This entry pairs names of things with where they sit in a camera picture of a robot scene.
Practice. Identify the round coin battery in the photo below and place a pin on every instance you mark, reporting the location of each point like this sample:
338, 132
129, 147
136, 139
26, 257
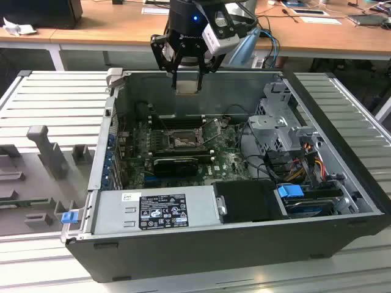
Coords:
225, 122

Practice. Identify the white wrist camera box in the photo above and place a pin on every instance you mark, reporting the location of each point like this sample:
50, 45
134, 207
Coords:
224, 42

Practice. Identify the blue disk carrier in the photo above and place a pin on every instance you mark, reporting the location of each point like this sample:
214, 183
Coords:
288, 193

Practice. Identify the grey plastic case latch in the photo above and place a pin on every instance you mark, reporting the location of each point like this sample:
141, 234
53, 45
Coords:
114, 76

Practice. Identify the black box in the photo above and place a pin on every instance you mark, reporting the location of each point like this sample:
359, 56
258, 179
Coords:
39, 12

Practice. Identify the silver square CPU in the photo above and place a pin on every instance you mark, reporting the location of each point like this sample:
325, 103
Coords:
186, 88

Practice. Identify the green RAM stick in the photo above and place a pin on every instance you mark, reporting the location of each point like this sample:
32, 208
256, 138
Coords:
24, 201

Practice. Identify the white paper sheet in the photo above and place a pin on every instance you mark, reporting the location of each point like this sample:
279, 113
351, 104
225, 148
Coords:
320, 20

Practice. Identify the hard disk drive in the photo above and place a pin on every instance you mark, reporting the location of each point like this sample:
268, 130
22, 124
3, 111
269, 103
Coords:
308, 209

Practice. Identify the white framed tablet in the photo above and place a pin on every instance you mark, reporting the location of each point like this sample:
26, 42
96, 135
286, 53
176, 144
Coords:
308, 12

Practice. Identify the grey parts rack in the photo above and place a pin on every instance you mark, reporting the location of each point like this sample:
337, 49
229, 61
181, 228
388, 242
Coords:
30, 171

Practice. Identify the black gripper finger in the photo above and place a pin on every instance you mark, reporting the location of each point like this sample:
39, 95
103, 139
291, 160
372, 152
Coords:
166, 58
210, 64

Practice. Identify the blue slot clip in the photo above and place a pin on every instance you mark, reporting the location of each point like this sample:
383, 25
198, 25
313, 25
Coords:
110, 141
108, 157
107, 168
105, 179

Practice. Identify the black RAM slot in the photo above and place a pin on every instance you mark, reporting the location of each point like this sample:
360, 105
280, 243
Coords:
183, 150
183, 154
183, 116
205, 160
183, 157
183, 122
183, 126
183, 119

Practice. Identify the white power adapter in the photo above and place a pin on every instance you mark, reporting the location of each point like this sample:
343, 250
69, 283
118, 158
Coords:
258, 62

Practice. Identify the black open PC case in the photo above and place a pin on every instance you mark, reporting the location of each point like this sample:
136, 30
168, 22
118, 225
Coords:
183, 259

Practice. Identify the crumpled white paper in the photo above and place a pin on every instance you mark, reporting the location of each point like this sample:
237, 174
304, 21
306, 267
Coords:
16, 29

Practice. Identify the green motherboard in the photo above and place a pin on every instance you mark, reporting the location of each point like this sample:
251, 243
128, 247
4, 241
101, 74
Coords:
226, 152

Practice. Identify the silver power supply unit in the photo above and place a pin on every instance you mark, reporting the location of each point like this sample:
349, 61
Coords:
116, 213

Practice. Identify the wooden desk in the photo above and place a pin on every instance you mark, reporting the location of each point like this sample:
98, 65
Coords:
91, 30

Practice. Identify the dark notebook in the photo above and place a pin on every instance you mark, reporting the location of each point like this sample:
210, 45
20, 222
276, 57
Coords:
366, 19

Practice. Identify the silver metal disk bay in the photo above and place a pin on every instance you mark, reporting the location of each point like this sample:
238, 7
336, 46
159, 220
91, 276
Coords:
268, 122

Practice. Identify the blue case latch clip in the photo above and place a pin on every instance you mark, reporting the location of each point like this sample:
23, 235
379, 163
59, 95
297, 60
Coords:
68, 218

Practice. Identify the CPU socket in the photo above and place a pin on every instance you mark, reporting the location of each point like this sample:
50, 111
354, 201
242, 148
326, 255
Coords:
183, 142

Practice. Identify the black graphics card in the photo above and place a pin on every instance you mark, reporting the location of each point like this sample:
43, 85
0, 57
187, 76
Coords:
175, 168

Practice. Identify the white label sheet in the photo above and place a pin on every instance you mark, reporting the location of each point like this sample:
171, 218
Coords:
155, 10

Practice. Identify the black case fan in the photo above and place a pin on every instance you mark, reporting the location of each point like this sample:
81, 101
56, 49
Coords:
141, 110

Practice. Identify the black plastic air shroud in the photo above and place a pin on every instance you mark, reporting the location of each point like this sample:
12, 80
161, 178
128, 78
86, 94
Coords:
244, 201

